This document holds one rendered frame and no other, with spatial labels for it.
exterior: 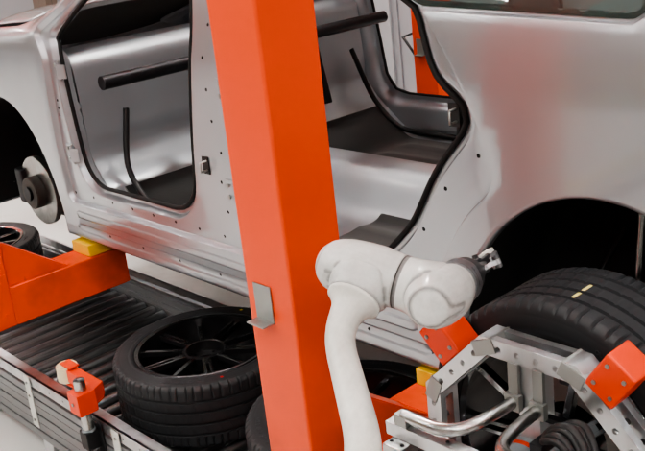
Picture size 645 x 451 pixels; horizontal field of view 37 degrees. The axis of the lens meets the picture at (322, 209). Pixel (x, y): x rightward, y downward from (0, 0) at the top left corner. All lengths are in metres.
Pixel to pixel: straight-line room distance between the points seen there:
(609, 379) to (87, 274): 2.66
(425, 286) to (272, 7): 0.66
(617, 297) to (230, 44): 0.93
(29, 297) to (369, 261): 2.41
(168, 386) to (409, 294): 1.72
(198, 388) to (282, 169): 1.38
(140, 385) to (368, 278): 1.73
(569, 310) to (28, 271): 2.50
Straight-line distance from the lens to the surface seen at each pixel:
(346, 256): 1.74
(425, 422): 1.90
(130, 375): 3.39
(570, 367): 1.86
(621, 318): 1.95
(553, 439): 1.79
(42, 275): 3.96
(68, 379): 3.56
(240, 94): 2.01
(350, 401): 1.61
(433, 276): 1.67
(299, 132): 2.01
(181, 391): 3.24
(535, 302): 1.97
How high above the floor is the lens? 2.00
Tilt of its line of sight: 18 degrees down
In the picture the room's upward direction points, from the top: 6 degrees counter-clockwise
